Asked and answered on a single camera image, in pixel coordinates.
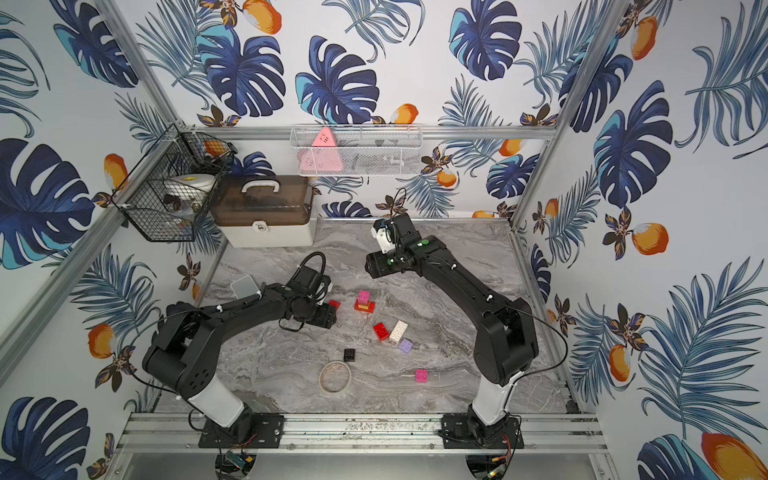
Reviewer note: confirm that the pink triangle object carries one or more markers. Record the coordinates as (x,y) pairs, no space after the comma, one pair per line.
(323,156)

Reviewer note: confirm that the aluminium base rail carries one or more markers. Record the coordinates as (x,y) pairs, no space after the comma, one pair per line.
(367,433)

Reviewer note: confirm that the grey square card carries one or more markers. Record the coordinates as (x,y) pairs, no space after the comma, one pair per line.
(246,289)

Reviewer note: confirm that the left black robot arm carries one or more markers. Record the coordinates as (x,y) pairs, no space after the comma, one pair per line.
(184,353)

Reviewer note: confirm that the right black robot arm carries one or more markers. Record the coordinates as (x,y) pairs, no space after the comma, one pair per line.
(505,343)

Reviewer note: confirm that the clear wall shelf basket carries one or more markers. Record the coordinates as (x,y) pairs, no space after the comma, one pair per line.
(368,150)

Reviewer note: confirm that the lilac 2x2 lego brick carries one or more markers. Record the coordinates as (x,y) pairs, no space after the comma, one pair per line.
(406,345)

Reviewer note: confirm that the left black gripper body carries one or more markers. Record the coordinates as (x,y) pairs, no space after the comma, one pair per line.
(324,314)

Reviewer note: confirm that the red 2x2 lego brick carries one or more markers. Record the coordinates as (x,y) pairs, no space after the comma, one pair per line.
(381,331)

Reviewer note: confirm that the white 2x4 lego brick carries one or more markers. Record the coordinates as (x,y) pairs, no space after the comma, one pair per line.
(398,331)

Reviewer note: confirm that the pink 2x2 lego brick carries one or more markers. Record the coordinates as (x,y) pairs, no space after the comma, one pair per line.
(363,298)

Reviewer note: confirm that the red 2x4 lego brick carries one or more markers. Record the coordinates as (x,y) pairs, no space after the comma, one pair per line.
(368,308)

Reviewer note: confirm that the tape roll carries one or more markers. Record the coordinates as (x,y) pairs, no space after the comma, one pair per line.
(335,377)

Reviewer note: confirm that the black wire basket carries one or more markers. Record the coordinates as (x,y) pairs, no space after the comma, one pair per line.
(167,196)

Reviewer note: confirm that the white bowl in basket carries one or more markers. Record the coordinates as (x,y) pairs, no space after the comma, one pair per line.
(187,186)

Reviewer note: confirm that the brown lid storage box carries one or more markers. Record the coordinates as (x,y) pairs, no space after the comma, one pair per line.
(265,212)

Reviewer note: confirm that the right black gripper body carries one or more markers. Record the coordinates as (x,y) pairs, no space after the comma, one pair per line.
(385,263)

